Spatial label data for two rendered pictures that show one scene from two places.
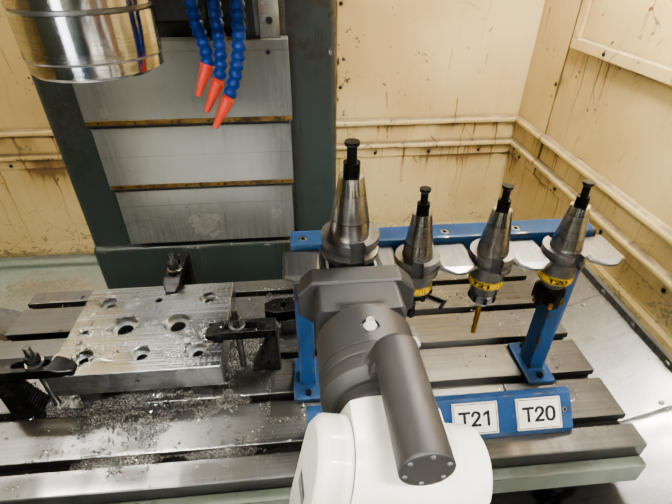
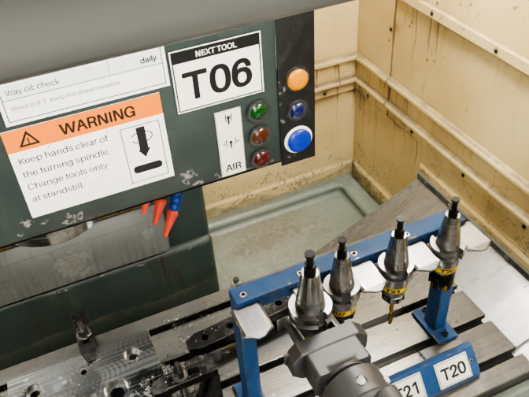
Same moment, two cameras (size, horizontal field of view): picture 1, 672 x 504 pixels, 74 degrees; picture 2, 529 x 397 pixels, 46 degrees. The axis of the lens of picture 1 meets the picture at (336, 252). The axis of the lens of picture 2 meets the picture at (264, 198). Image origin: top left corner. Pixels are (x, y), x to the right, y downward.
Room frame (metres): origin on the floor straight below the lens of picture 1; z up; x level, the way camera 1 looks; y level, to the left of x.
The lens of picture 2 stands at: (-0.15, 0.20, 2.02)
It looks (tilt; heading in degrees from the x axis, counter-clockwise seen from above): 39 degrees down; 344
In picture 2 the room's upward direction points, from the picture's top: 4 degrees counter-clockwise
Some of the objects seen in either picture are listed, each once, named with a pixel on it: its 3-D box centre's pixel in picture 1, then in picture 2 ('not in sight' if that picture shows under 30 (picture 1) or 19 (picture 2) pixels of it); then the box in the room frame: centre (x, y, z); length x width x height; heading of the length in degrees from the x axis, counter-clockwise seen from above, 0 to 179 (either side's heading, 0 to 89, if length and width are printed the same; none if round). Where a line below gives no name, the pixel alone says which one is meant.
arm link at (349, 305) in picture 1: (361, 325); (343, 374); (0.31, -0.02, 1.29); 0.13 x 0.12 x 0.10; 95
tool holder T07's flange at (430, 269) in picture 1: (416, 261); (342, 288); (0.51, -0.12, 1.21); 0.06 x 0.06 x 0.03
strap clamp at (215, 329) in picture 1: (243, 338); (186, 385); (0.59, 0.18, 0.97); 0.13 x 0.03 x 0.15; 95
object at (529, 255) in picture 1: (527, 255); (421, 257); (0.53, -0.28, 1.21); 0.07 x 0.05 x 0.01; 5
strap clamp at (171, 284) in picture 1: (178, 280); (86, 343); (0.77, 0.35, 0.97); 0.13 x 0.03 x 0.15; 5
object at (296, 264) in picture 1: (301, 267); (253, 322); (0.50, 0.05, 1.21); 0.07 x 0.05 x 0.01; 5
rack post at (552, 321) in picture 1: (550, 308); (442, 279); (0.59, -0.38, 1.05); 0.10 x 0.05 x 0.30; 5
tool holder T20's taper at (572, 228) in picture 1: (573, 226); (450, 228); (0.53, -0.33, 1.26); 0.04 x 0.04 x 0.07
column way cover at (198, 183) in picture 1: (198, 152); (57, 197); (1.05, 0.34, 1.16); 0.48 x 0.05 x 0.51; 95
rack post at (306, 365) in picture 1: (304, 323); (247, 358); (0.55, 0.05, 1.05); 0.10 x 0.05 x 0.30; 5
